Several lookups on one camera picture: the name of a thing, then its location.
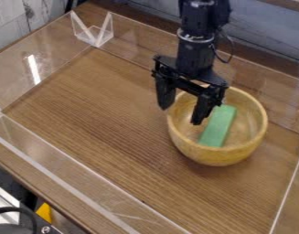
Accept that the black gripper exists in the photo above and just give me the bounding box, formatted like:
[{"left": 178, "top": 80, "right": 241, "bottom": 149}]
[{"left": 151, "top": 43, "right": 229, "bottom": 125}]

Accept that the green rectangular block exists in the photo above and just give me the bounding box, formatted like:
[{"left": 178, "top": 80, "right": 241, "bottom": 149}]
[{"left": 198, "top": 105, "right": 237, "bottom": 147}]

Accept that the brown wooden bowl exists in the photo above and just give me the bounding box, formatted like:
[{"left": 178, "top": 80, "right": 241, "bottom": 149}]
[{"left": 166, "top": 87, "right": 269, "bottom": 166}]

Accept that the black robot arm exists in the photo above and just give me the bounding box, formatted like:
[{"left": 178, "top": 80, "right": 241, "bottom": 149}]
[{"left": 151, "top": 0, "right": 232, "bottom": 125}]

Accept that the yellow sticker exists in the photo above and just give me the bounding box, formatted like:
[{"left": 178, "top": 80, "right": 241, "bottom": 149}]
[{"left": 37, "top": 203, "right": 53, "bottom": 223}]

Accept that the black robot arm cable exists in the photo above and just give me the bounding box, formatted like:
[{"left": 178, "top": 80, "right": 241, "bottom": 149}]
[{"left": 209, "top": 28, "right": 236, "bottom": 65}]

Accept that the clear acrylic corner bracket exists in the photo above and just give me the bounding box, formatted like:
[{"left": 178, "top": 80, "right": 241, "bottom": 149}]
[{"left": 70, "top": 12, "right": 114, "bottom": 48}]

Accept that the clear acrylic tray wall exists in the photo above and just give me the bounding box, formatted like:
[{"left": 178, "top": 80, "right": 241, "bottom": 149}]
[{"left": 0, "top": 13, "right": 299, "bottom": 234}]

